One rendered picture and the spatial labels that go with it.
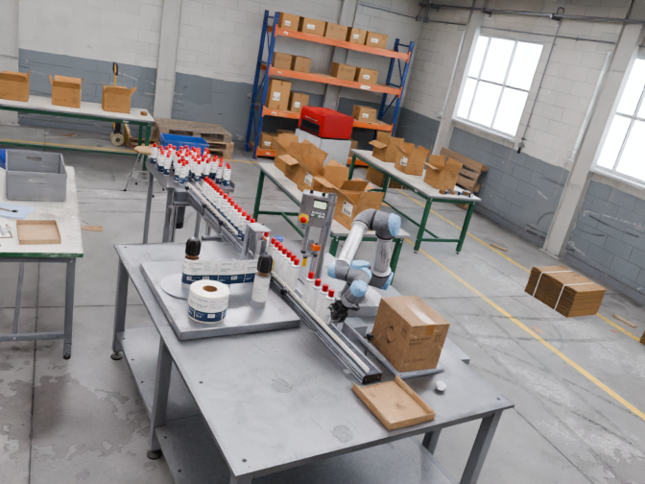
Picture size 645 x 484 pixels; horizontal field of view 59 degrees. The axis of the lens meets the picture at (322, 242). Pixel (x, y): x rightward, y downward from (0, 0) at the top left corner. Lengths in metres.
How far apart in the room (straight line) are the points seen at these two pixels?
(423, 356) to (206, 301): 1.13
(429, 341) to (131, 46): 8.45
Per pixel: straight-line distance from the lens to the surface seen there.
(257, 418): 2.46
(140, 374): 3.70
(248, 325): 2.99
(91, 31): 10.41
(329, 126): 8.70
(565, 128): 9.04
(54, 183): 4.62
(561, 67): 9.31
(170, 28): 10.49
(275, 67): 10.26
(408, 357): 2.92
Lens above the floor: 2.35
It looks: 20 degrees down
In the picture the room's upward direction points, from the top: 12 degrees clockwise
